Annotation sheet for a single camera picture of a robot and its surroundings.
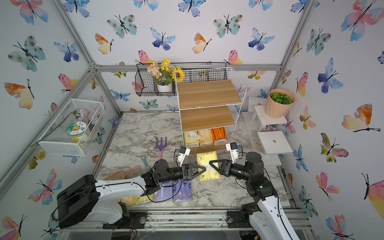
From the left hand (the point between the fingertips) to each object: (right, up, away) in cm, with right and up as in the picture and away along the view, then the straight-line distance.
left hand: (204, 170), depth 66 cm
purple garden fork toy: (-28, +6, +36) cm, 46 cm away
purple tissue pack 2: (-11, -14, +14) cm, 23 cm away
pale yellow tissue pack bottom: (-7, +11, +31) cm, 33 cm away
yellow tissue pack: (-38, -18, +11) cm, 44 cm away
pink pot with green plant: (+39, +32, +12) cm, 52 cm away
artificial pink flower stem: (-61, +26, +9) cm, 67 cm away
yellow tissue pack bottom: (+3, +13, +34) cm, 36 cm away
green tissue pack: (-32, -18, +11) cm, 39 cm away
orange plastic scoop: (-48, -9, +23) cm, 54 cm away
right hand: (+4, +3, +2) cm, 5 cm away
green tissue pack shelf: (-1, +4, +1) cm, 4 cm away
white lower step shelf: (+40, +10, +19) cm, 45 cm away
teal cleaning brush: (-38, 0, +30) cm, 48 cm away
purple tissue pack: (-19, -15, +11) cm, 27 cm away
